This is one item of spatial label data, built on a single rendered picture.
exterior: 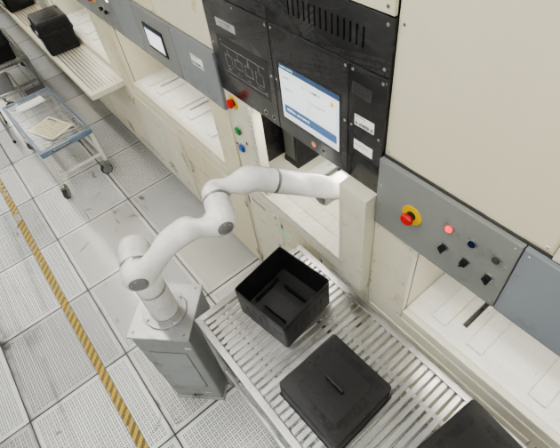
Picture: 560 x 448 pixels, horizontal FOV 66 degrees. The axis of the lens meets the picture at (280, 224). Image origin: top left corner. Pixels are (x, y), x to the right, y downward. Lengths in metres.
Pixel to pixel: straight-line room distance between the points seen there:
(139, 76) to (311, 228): 1.83
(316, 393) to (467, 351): 0.56
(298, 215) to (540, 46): 1.37
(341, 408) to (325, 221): 0.82
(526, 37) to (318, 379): 1.22
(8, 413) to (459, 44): 2.87
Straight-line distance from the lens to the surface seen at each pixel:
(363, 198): 1.38
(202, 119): 2.75
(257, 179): 1.48
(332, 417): 1.61
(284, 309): 1.88
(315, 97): 1.39
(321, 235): 1.96
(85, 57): 3.95
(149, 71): 3.33
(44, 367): 3.11
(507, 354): 1.78
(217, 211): 1.50
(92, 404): 2.86
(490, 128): 1.03
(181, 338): 1.92
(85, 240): 3.56
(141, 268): 1.63
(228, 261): 3.02
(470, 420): 1.51
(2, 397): 3.17
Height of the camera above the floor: 2.41
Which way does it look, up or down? 50 degrees down
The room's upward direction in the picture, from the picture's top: 9 degrees counter-clockwise
